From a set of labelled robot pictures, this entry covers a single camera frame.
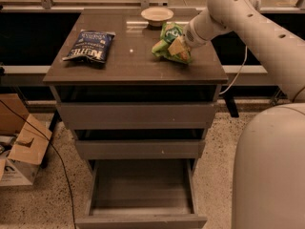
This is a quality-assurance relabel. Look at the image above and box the white ceramic bowl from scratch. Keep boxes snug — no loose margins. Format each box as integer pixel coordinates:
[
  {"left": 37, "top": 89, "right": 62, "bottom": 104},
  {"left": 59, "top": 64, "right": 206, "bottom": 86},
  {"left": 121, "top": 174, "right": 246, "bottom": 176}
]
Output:
[{"left": 141, "top": 7, "right": 173, "bottom": 27}]

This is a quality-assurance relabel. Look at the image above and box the black floor cable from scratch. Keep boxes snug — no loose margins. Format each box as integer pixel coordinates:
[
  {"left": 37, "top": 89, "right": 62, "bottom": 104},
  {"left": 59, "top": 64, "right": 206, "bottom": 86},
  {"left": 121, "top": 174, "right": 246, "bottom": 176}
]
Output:
[{"left": 0, "top": 99, "right": 77, "bottom": 229}]

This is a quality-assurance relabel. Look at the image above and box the grey middle drawer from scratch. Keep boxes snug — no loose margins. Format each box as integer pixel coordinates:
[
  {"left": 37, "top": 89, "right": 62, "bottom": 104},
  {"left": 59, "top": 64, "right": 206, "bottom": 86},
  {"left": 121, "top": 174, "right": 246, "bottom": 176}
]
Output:
[{"left": 75, "top": 140, "right": 205, "bottom": 159}]

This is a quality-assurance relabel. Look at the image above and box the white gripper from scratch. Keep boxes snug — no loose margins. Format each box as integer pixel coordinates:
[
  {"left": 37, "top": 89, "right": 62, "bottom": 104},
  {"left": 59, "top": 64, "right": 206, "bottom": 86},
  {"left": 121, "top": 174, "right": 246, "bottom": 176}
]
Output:
[{"left": 168, "top": 21, "right": 208, "bottom": 55}]

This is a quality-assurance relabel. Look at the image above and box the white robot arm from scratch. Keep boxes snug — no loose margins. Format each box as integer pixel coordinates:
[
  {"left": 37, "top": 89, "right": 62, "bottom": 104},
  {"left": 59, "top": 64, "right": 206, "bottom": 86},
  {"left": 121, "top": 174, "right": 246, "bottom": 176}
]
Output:
[{"left": 182, "top": 0, "right": 305, "bottom": 229}]

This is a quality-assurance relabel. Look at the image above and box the open cardboard box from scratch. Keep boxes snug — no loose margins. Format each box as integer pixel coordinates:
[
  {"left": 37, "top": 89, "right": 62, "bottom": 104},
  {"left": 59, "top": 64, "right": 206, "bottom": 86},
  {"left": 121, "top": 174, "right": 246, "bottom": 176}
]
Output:
[{"left": 0, "top": 94, "right": 52, "bottom": 186}]

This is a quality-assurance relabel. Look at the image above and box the white hanging cable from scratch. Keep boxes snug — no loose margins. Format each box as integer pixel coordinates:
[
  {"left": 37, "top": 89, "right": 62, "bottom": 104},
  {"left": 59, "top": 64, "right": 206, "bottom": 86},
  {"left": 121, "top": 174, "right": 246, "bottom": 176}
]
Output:
[{"left": 218, "top": 45, "right": 249, "bottom": 96}]

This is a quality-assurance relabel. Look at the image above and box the grey drawer cabinet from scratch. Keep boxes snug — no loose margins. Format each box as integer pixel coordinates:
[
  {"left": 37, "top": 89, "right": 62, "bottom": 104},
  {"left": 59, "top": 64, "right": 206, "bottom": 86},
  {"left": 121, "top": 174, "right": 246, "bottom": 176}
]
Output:
[{"left": 42, "top": 7, "right": 229, "bottom": 164}]

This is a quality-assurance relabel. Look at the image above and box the blue kettle chip bag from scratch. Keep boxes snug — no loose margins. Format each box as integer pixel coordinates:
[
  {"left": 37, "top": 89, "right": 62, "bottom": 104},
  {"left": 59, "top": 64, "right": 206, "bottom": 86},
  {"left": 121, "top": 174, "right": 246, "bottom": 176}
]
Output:
[{"left": 63, "top": 30, "right": 115, "bottom": 63}]

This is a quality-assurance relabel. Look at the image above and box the green rice chip bag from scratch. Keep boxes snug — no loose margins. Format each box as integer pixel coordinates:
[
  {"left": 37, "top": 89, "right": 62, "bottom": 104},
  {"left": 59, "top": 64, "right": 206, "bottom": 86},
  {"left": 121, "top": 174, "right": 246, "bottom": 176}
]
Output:
[{"left": 152, "top": 23, "right": 192, "bottom": 64}]

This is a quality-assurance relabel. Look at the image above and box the grey open bottom drawer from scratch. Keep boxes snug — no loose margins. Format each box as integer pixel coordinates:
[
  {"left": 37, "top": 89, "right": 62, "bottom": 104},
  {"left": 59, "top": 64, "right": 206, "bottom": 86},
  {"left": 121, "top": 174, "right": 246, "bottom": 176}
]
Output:
[{"left": 76, "top": 159, "right": 207, "bottom": 229}]

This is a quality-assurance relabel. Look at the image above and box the grey top drawer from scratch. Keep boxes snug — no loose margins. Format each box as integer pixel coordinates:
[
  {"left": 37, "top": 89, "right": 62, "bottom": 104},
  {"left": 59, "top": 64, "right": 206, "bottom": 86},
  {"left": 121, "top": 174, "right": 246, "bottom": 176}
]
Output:
[{"left": 57, "top": 103, "right": 215, "bottom": 130}]

